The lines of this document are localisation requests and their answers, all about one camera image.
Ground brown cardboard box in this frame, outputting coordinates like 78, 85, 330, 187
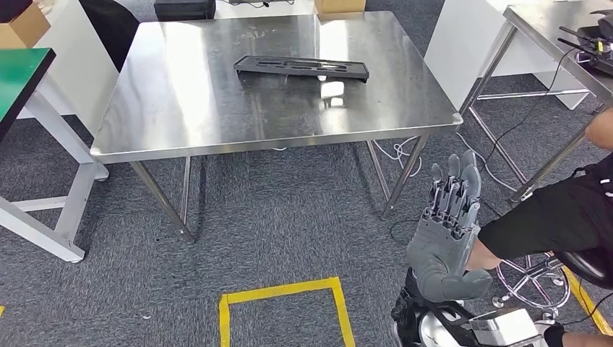
313, 0, 368, 15
0, 2, 52, 51

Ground black bag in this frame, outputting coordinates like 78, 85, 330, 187
0, 0, 35, 24

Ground black office chair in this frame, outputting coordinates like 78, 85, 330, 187
77, 0, 141, 74

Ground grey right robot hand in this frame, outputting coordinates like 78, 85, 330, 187
406, 149, 494, 304

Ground green top white leg table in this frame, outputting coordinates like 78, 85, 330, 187
0, 46, 111, 265

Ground black hard case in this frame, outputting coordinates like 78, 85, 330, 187
153, 0, 218, 22

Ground black radio receiver with antennas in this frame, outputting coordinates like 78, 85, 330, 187
557, 8, 613, 77

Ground black floor cable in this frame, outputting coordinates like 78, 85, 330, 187
482, 46, 581, 165

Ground white floor cable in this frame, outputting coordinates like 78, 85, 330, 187
372, 132, 519, 194

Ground stainless steel table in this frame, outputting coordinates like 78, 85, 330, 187
458, 1, 613, 206

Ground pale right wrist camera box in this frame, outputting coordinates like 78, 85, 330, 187
468, 306, 557, 347

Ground person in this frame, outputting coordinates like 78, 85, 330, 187
465, 107, 613, 347

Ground white desk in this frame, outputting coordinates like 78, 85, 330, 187
17, 0, 121, 138
424, 0, 591, 112
214, 0, 317, 20

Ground chrome stool with black seat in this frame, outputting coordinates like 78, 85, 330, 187
492, 247, 613, 322

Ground stainless steel workbench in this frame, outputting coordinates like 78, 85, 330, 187
89, 10, 464, 244

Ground yellow floor tape rectangle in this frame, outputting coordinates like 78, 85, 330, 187
218, 276, 357, 347
561, 265, 613, 337

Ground black plastic trim part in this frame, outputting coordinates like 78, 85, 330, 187
233, 54, 371, 85

